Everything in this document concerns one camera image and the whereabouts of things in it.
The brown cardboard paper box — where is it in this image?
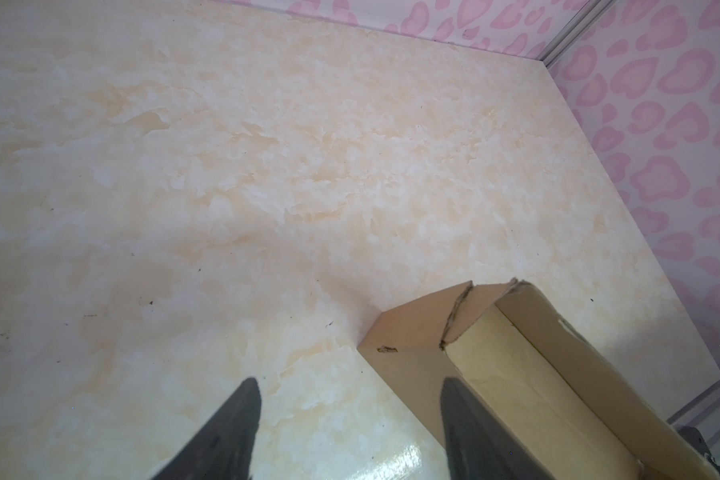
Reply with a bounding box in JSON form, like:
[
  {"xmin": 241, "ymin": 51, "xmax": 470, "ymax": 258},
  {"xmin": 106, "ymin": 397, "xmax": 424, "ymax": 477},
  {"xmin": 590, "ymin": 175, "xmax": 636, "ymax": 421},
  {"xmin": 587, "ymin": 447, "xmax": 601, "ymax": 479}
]
[{"xmin": 358, "ymin": 280, "xmax": 719, "ymax": 479}]

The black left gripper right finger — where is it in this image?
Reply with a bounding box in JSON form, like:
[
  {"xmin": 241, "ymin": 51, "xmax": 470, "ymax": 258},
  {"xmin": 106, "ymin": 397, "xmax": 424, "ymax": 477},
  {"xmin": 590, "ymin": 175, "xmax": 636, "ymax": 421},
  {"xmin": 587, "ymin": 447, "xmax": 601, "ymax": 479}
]
[{"xmin": 440, "ymin": 377, "xmax": 551, "ymax": 480}]

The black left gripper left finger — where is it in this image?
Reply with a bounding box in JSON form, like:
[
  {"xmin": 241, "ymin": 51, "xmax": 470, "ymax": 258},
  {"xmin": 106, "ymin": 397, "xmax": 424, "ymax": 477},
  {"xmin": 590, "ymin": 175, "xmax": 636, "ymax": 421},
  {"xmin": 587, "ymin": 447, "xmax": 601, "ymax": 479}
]
[{"xmin": 154, "ymin": 377, "xmax": 262, "ymax": 480}]

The aluminium back right corner post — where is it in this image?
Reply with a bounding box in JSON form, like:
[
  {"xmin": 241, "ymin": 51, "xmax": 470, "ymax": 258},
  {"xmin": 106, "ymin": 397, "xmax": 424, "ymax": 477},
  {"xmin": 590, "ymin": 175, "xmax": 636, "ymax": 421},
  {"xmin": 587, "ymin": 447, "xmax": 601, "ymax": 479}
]
[{"xmin": 537, "ymin": 0, "xmax": 617, "ymax": 69}]

